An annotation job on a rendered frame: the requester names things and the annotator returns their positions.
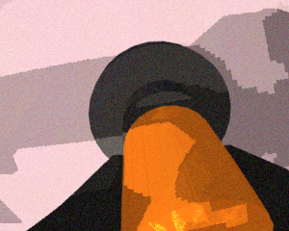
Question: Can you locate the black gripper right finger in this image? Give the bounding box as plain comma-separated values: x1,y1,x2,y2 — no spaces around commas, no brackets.
224,145,289,231

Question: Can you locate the orange knob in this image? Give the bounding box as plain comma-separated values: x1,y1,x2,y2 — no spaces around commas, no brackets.
120,105,273,231

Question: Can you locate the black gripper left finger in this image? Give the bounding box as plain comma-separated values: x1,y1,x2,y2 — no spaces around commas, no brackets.
26,154,122,231

